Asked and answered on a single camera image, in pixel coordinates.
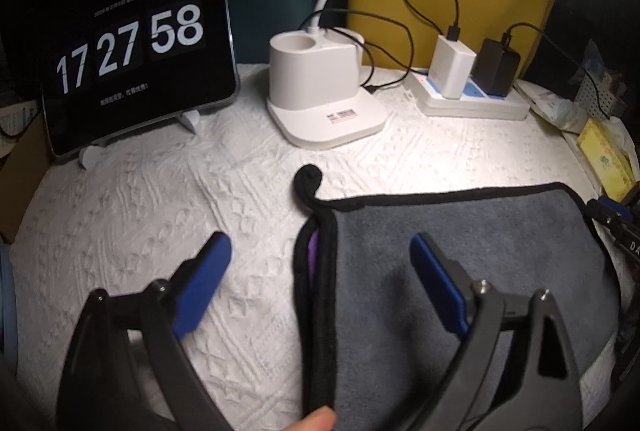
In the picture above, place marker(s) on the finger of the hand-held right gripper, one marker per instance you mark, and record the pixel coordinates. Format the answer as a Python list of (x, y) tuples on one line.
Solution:
[(612, 207)]

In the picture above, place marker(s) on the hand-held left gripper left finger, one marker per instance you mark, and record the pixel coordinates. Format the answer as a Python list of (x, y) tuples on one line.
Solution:
[(200, 281)]

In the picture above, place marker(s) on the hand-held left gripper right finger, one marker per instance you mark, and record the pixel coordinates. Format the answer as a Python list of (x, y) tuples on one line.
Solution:
[(440, 283)]

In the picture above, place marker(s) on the grey towel with black trim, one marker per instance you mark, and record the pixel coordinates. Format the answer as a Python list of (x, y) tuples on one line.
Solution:
[(500, 251)]

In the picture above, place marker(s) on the person's left hand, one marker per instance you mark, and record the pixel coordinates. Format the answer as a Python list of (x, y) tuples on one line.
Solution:
[(312, 420)]

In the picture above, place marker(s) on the yellow box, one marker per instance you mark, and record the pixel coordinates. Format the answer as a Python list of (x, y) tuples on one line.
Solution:
[(605, 156)]

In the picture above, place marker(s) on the white textured table cloth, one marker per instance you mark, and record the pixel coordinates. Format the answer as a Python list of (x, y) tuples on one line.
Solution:
[(200, 191)]

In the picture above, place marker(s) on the clear plastic bag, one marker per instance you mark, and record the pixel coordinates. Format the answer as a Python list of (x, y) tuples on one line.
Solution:
[(560, 108)]

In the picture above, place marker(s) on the white perforated basket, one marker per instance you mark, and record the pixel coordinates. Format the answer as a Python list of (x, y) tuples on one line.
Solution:
[(597, 88)]

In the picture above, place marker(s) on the white tablet stand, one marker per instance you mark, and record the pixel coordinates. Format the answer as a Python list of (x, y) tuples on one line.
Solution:
[(192, 121)]

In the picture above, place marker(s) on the white power strip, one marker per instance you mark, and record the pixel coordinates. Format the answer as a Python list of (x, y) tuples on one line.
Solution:
[(475, 103)]

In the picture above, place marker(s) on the black charger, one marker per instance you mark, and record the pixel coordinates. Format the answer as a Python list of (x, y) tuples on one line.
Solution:
[(496, 67)]

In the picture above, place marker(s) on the brown cardboard box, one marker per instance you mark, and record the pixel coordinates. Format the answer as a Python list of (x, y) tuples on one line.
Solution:
[(17, 171)]

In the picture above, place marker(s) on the white charger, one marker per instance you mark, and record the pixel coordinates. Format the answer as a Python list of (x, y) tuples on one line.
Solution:
[(452, 66)]

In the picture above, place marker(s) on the black tablet showing clock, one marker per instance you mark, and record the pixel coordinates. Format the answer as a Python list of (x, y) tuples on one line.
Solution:
[(135, 56)]

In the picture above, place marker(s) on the white desk lamp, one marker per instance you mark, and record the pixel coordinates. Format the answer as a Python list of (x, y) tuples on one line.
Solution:
[(320, 76)]

